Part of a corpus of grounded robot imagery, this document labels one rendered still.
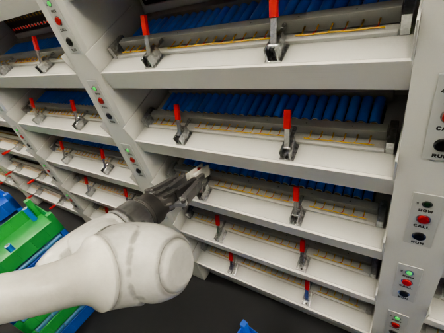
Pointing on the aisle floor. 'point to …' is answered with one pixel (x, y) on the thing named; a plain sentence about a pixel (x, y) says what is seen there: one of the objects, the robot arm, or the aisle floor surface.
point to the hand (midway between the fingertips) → (198, 174)
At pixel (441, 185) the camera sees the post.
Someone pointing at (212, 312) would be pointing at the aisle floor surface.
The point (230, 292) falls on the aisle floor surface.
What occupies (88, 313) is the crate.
